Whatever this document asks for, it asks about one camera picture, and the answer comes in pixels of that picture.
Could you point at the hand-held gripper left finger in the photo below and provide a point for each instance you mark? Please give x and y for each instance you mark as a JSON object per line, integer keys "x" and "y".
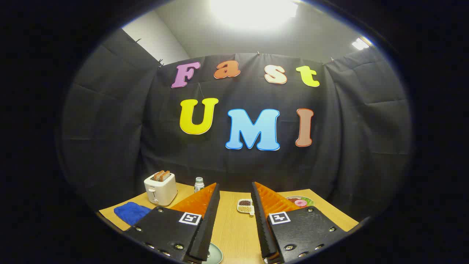
{"x": 209, "y": 227}

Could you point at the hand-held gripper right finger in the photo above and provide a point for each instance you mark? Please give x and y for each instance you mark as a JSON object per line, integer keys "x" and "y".
{"x": 261, "y": 227}

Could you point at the white divided snack dish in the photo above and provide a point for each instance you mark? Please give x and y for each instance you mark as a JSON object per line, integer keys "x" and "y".
{"x": 244, "y": 207}

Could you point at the pale green plate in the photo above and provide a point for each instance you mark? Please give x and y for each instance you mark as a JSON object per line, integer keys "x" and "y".
{"x": 215, "y": 255}

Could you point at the small white drink bottle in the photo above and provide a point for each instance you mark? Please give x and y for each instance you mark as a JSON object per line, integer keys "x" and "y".
{"x": 199, "y": 185}

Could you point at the plate of toy food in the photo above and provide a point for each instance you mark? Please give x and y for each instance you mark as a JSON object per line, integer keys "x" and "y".
{"x": 301, "y": 202}

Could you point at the white toaster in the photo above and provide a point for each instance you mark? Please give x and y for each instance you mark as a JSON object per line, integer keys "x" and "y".
{"x": 163, "y": 190}

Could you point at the brown toast slice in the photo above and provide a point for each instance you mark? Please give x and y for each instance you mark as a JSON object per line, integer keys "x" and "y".
{"x": 158, "y": 176}
{"x": 167, "y": 175}

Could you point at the blue cloth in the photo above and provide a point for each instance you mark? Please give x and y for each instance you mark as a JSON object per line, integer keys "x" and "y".
{"x": 132, "y": 213}

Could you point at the black backdrop cloth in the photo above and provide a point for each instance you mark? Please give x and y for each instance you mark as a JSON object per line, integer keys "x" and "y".
{"x": 110, "y": 128}

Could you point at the small ceiling light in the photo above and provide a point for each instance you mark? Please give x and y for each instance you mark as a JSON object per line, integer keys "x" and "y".
{"x": 360, "y": 44}

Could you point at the large ceiling light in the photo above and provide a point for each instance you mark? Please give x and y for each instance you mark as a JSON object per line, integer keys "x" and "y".
{"x": 253, "y": 13}

